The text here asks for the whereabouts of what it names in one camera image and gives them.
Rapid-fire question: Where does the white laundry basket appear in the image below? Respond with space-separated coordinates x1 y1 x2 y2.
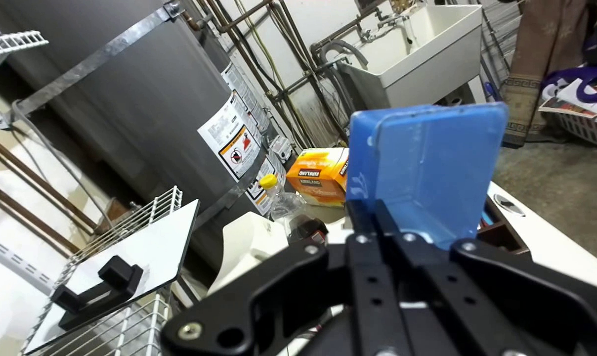
539 65 597 146

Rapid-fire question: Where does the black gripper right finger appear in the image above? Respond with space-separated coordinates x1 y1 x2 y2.
452 239 597 356

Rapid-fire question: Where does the orange yellow box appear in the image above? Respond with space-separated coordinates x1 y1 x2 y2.
288 148 351 205

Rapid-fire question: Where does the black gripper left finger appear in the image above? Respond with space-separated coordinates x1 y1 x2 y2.
161 243 347 356

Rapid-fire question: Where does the clear bottle yellow cap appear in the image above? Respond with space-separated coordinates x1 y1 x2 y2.
260 174 303 221

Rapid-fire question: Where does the black bracket on shelf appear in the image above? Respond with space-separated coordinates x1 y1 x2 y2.
52 255 145 330

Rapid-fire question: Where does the white utility sink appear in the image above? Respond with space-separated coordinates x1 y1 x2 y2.
353 4 485 107

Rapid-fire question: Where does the grey water heater tank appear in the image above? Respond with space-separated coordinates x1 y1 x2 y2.
0 0 296 265

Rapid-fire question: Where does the blue measuring cup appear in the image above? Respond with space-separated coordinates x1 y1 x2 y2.
347 103 509 249

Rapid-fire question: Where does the white wire shelf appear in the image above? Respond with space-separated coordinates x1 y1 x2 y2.
0 27 203 356

